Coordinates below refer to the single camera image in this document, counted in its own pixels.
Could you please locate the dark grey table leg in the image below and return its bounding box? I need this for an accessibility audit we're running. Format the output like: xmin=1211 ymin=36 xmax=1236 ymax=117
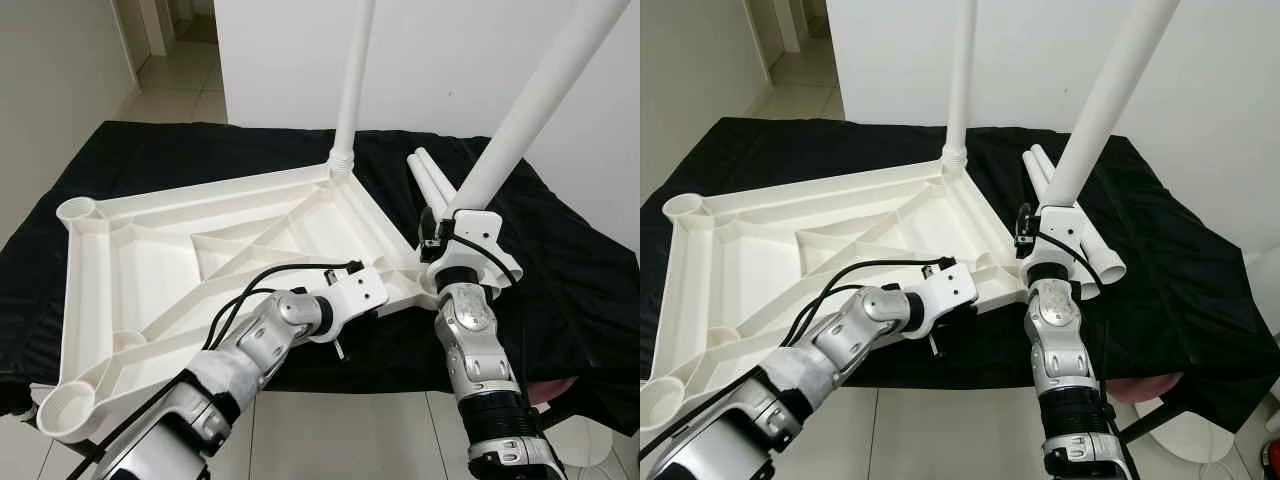
xmin=1118 ymin=398 xmax=1188 ymax=443

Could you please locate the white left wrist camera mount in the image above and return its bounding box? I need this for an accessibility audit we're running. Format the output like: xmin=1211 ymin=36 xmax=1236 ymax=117
xmin=908 ymin=262 xmax=979 ymax=336
xmin=318 ymin=265 xmax=391 ymax=341

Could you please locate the pink cushion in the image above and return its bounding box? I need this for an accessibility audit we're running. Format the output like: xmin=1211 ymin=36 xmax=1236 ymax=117
xmin=522 ymin=373 xmax=583 ymax=403
xmin=1110 ymin=372 xmax=1186 ymax=401

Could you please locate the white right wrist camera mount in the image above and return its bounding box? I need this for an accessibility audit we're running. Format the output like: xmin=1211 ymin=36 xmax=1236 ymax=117
xmin=1030 ymin=205 xmax=1091 ymax=291
xmin=428 ymin=208 xmax=501 ymax=291

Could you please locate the black tablecloth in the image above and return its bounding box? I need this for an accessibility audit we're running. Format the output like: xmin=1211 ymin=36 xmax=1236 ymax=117
xmin=0 ymin=120 xmax=641 ymax=436
xmin=640 ymin=116 xmax=1251 ymax=431

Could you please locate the white plastic table top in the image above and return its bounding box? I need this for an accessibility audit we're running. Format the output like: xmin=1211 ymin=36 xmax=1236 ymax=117
xmin=35 ymin=162 xmax=446 ymax=444
xmin=640 ymin=160 xmax=1036 ymax=441

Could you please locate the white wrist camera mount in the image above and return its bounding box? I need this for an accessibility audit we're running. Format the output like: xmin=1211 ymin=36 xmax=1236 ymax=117
xmin=318 ymin=265 xmax=391 ymax=341
xmin=908 ymin=262 xmax=979 ymax=336
xmin=428 ymin=208 xmax=501 ymax=291
xmin=1030 ymin=205 xmax=1091 ymax=291

